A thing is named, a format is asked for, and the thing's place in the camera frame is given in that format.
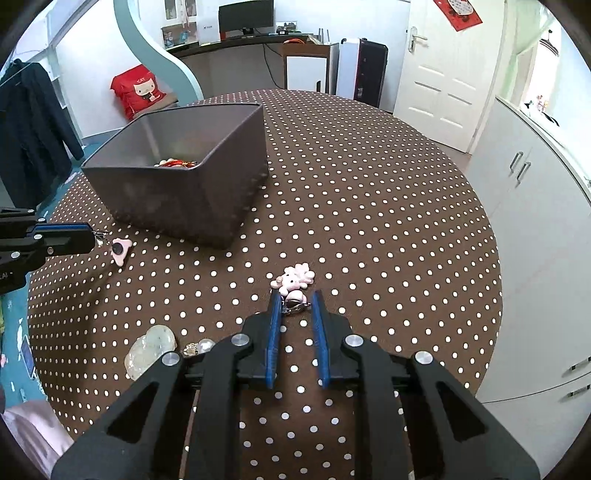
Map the pink triangular charm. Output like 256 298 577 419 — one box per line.
93 231 133 268

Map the red bead bracelet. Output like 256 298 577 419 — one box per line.
154 157 199 170

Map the pink kitty charm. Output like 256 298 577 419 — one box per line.
270 263 315 297

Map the pink sleeved forearm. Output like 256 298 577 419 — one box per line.
1 400 74 479

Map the dark hanging jacket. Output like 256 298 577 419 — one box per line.
1 59 84 209

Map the silver pearl earring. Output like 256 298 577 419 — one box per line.
182 338 215 357

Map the pale jade pendant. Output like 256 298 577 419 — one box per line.
124 325 176 381

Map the white low cabinet row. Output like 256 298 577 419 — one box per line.
466 99 590 474

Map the grey metal tin box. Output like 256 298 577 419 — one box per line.
82 103 270 249

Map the clear crystal charm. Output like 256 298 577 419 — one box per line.
281 290 311 316

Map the red cat print bag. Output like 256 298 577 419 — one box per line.
110 64 166 120

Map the brown polka dot tablecloth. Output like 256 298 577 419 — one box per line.
28 90 502 479

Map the black computer monitor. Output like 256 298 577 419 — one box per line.
218 0 274 35

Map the white small cabinet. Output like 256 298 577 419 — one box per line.
281 43 339 95

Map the dark desk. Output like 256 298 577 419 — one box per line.
166 33 320 58

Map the white panel door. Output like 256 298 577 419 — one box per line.
394 1 505 153

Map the white black air cooler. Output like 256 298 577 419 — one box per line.
335 38 389 107

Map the red door decoration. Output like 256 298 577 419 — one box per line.
434 0 482 32

